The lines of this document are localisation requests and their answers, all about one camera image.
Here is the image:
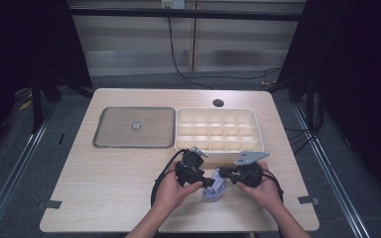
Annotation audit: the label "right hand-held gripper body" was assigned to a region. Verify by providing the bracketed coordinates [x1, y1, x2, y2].
[234, 151, 271, 188]

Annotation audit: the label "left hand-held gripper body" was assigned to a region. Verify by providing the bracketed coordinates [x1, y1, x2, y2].
[175, 147, 209, 188]

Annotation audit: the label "light purple sock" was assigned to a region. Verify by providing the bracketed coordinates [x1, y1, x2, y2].
[201, 169, 227, 202]

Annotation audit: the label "cream divided storage box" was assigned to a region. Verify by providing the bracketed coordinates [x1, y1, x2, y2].
[174, 106, 266, 165]

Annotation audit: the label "person's right hand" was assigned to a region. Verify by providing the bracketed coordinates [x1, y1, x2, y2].
[237, 161, 284, 212]

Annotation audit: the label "person's left hand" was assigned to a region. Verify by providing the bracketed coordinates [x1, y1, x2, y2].
[154, 162, 203, 212]

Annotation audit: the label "grey flat box lid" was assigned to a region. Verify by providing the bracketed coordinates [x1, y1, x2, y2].
[91, 106, 177, 150]

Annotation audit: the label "grey tape strip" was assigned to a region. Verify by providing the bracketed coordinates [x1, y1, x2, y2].
[45, 199, 63, 210]
[297, 195, 320, 206]

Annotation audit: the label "black metal stand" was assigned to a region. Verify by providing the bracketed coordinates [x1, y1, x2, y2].
[29, 73, 64, 134]
[288, 73, 316, 128]

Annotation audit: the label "dark curtain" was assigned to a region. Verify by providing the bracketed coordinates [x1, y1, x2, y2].
[0, 0, 93, 163]
[276, 0, 381, 209]

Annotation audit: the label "yellow floor object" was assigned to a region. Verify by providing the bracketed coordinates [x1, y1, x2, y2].
[18, 99, 34, 111]

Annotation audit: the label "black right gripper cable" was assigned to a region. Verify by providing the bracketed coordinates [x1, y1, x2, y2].
[261, 168, 285, 203]

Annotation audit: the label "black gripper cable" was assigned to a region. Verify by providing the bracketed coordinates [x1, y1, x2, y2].
[261, 168, 285, 203]
[150, 148, 189, 208]

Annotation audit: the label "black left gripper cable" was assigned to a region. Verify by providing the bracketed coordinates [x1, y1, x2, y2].
[150, 148, 189, 208]

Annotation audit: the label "black floor cables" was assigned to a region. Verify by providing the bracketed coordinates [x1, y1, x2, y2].
[283, 98, 325, 157]

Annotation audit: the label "metal floor rail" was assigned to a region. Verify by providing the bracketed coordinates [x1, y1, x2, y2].
[0, 98, 58, 238]
[292, 104, 372, 238]

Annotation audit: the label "black wall cable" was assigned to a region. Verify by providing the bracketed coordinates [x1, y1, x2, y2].
[166, 16, 283, 91]

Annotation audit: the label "white wall outlet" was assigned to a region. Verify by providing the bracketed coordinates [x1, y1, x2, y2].
[161, 0, 187, 10]

